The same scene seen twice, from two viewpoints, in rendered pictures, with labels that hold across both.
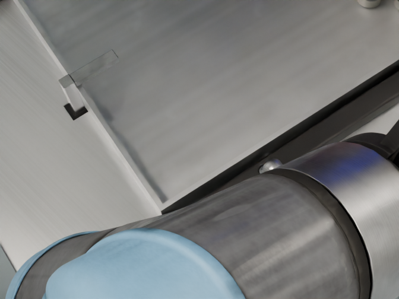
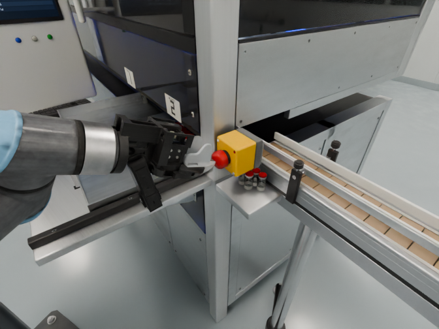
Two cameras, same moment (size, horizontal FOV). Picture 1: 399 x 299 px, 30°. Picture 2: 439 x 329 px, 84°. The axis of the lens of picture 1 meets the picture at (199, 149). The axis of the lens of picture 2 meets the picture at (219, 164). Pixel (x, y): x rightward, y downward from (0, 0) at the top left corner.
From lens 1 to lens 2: 0.32 m
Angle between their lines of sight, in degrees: 30
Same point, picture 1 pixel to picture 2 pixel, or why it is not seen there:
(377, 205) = (95, 126)
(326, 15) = not seen: hidden behind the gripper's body
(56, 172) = (61, 203)
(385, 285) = (93, 147)
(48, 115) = (66, 188)
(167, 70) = (111, 177)
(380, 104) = (172, 181)
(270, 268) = (40, 119)
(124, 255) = not seen: outside the picture
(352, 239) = (80, 127)
